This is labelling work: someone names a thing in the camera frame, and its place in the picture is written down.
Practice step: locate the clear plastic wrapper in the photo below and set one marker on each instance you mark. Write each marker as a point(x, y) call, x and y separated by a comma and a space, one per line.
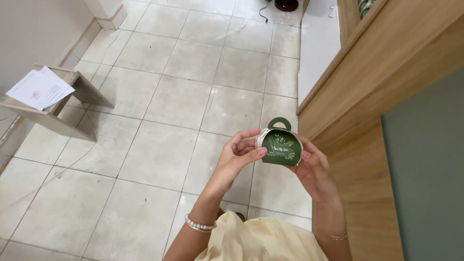
point(232, 32)

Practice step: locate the green leaf-print favor box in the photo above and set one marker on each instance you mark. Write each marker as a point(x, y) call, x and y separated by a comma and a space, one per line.
point(281, 145)

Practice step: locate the person's left hand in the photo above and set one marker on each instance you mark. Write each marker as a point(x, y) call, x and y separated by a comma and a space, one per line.
point(232, 159)

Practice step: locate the wooden cabinet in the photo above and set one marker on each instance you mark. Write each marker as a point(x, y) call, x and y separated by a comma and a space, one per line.
point(384, 119)

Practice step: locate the person's right hand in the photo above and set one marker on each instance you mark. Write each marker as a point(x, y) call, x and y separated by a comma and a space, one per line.
point(317, 174)

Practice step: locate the dark round stand base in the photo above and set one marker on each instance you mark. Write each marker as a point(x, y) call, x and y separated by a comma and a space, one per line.
point(286, 4)

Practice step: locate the wooden step stool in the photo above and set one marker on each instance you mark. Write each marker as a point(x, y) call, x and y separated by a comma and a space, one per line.
point(69, 108)

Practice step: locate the pale yellow dress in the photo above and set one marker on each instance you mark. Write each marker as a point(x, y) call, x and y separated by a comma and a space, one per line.
point(259, 239)

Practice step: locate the white paper sheets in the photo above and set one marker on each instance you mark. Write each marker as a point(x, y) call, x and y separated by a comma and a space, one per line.
point(40, 89)

